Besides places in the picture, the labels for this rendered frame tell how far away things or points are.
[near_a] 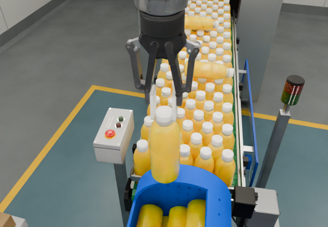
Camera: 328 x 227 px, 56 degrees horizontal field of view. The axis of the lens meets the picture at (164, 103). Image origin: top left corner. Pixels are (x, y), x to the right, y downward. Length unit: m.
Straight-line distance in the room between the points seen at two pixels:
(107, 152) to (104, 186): 1.24
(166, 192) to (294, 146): 1.96
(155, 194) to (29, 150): 1.92
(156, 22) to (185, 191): 0.58
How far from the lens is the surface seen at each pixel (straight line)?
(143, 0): 0.48
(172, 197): 0.99
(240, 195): 1.11
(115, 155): 1.14
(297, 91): 1.21
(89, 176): 2.45
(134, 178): 1.17
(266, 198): 1.31
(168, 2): 0.48
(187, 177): 0.84
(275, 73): 3.63
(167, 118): 0.63
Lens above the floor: 1.90
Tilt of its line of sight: 40 degrees down
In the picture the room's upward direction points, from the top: straight up
